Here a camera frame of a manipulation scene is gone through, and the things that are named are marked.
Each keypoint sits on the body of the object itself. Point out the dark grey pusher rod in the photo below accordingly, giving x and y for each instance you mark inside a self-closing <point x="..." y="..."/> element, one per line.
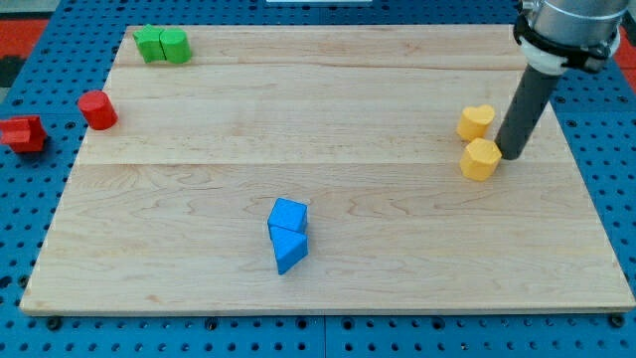
<point x="524" y="112"/>

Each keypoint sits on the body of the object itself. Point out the yellow hexagon block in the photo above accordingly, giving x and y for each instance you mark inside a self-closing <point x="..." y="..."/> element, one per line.
<point x="480" y="159"/>

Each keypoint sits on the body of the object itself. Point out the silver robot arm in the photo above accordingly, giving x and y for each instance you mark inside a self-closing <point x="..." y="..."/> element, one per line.
<point x="555" y="36"/>

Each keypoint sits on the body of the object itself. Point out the yellow heart block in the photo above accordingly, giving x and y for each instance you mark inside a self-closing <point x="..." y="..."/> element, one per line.
<point x="474" y="121"/>

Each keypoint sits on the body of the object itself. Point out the blue cube block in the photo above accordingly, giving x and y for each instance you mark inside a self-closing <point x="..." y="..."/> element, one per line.
<point x="288" y="215"/>

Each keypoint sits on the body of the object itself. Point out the blue triangle block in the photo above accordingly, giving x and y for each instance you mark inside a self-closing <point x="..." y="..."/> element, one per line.
<point x="289" y="248"/>

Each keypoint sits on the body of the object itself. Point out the green cylinder block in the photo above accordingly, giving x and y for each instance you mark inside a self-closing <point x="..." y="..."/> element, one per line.
<point x="175" y="45"/>

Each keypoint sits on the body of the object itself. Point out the wooden board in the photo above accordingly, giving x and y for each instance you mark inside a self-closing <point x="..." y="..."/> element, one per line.
<point x="165" y="213"/>

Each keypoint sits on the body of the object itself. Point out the green star block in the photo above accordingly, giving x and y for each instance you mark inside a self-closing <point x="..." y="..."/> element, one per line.
<point x="147" y="41"/>

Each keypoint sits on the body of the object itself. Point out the red cylinder block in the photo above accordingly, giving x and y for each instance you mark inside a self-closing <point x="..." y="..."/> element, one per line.
<point x="97" y="110"/>

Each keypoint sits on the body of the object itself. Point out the red star block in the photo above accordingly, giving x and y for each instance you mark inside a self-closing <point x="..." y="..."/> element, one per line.
<point x="23" y="134"/>

